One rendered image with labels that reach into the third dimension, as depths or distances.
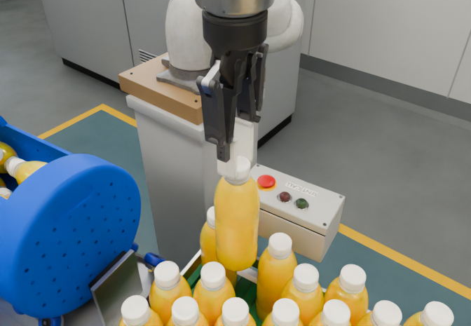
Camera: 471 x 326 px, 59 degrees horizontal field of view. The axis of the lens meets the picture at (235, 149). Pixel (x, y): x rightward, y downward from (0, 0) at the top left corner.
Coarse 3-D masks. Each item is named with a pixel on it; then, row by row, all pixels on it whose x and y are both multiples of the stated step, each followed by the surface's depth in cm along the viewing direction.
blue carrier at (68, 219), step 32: (0, 128) 100; (32, 160) 98; (64, 160) 69; (96, 160) 73; (32, 192) 63; (64, 192) 65; (96, 192) 71; (128, 192) 79; (0, 224) 62; (32, 224) 61; (64, 224) 67; (96, 224) 74; (128, 224) 82; (0, 256) 62; (32, 256) 63; (64, 256) 69; (96, 256) 76; (0, 288) 64; (32, 288) 65; (64, 288) 72
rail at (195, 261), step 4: (196, 256) 84; (200, 256) 85; (192, 260) 84; (196, 260) 84; (200, 260) 86; (188, 264) 83; (192, 264) 83; (196, 264) 85; (184, 268) 82; (188, 268) 82; (192, 268) 84; (196, 268) 85; (184, 272) 81; (188, 272) 83; (192, 272) 84; (184, 276) 82; (188, 276) 83
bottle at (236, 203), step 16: (224, 192) 61; (240, 192) 61; (256, 192) 63; (224, 208) 62; (240, 208) 62; (256, 208) 63; (224, 224) 64; (240, 224) 63; (256, 224) 66; (224, 240) 66; (240, 240) 66; (256, 240) 69; (224, 256) 69; (240, 256) 68; (256, 256) 72
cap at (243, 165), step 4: (240, 156) 62; (240, 160) 61; (244, 160) 61; (248, 160) 61; (240, 164) 60; (244, 164) 60; (248, 164) 60; (240, 168) 60; (244, 168) 60; (248, 168) 60; (240, 172) 59; (244, 172) 60; (248, 172) 60; (240, 176) 60; (244, 176) 60; (236, 180) 60; (240, 180) 60
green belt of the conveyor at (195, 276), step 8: (200, 264) 94; (192, 280) 89; (240, 280) 89; (248, 280) 89; (192, 288) 88; (240, 288) 88; (248, 288) 88; (256, 288) 88; (192, 296) 86; (240, 296) 86; (248, 296) 86; (256, 296) 86; (248, 304) 85; (256, 312) 83; (256, 320) 82
